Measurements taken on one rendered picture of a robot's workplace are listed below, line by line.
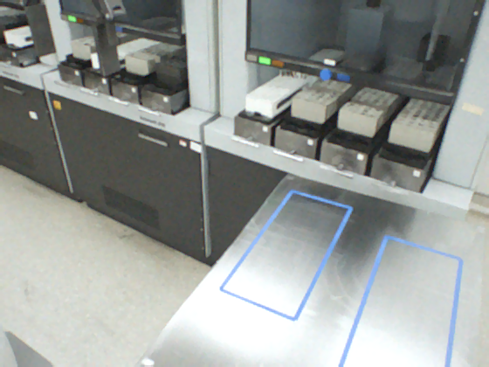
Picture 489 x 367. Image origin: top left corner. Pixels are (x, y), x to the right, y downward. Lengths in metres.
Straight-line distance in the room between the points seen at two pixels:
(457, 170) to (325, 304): 0.66
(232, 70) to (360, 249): 0.79
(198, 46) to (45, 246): 1.24
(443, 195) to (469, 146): 0.14
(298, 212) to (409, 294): 0.28
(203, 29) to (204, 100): 0.24
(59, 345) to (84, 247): 0.53
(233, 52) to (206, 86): 0.18
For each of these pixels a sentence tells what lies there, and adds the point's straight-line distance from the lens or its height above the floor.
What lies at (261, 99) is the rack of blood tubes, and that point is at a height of 0.87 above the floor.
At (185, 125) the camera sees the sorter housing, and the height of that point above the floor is 0.72.
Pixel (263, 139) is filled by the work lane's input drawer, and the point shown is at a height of 0.76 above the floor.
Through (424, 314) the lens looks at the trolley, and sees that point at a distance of 0.81.
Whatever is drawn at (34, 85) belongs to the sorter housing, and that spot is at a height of 0.67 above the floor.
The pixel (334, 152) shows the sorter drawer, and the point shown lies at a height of 0.78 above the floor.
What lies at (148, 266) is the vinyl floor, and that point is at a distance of 2.02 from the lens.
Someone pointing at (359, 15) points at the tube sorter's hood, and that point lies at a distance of 1.21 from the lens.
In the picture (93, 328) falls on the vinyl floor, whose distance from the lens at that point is 1.85.
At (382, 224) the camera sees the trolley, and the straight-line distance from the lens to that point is 0.96.
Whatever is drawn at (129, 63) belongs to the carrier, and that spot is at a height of 0.85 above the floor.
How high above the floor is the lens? 1.40
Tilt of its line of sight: 34 degrees down
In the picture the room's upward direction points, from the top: 1 degrees clockwise
